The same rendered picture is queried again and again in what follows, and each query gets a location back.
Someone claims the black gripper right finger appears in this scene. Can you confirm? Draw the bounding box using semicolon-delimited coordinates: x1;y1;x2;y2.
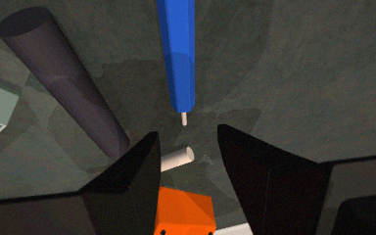
217;124;376;235

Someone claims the keyboard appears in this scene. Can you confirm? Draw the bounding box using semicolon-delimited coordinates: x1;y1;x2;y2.
0;83;22;133

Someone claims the cream cylinder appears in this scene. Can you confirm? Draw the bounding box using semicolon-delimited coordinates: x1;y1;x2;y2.
161;147;194;172

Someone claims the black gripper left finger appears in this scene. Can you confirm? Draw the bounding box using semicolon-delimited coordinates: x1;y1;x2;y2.
0;131;162;235

